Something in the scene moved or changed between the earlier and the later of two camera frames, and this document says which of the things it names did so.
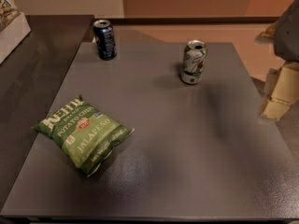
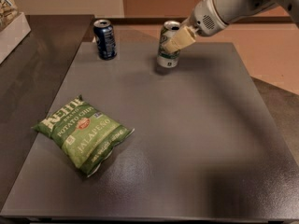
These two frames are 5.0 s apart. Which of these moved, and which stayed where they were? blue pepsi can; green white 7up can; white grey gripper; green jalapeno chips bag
Moved: white grey gripper; green white 7up can
Stayed: green jalapeno chips bag; blue pepsi can
